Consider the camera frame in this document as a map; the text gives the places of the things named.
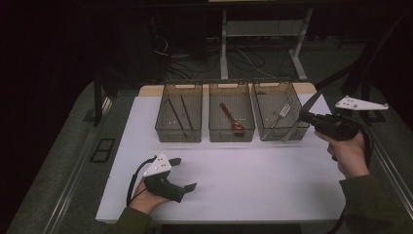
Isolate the metal edge rail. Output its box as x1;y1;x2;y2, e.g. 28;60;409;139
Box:
42;97;113;234
369;142;413;209

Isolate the black rectangular floor frame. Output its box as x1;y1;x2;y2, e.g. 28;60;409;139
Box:
90;137;116;164

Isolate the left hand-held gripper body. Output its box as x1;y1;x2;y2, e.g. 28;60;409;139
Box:
142;152;187;204

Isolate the dark slanted stand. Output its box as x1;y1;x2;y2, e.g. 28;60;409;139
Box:
316;9;413;98

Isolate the person's right hand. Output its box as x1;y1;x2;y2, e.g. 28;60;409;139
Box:
314;130;371;179

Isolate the steel fork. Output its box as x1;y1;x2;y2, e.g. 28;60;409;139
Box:
262;102;291;139

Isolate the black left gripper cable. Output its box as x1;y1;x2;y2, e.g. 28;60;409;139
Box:
126;155;159;208

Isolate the dark upright stand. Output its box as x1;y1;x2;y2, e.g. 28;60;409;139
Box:
92;69;105;128

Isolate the white floor cable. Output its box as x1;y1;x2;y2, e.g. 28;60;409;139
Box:
238;48;277;79

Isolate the tangle of black floor cables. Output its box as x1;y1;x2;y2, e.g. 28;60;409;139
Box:
152;32;271;81

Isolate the smoky clear plastic bin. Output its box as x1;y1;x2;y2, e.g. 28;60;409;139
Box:
252;79;310;142
155;81;204;143
207;81;256;143

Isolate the white metal stand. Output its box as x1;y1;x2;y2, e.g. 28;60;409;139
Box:
219;8;315;82

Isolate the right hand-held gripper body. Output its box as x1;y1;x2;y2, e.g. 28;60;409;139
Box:
311;95;390;142

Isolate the brown wooden spoon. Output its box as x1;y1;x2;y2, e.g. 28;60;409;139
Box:
219;102;245;133

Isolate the person's left hand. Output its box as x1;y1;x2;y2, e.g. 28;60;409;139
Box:
129;178;171;215

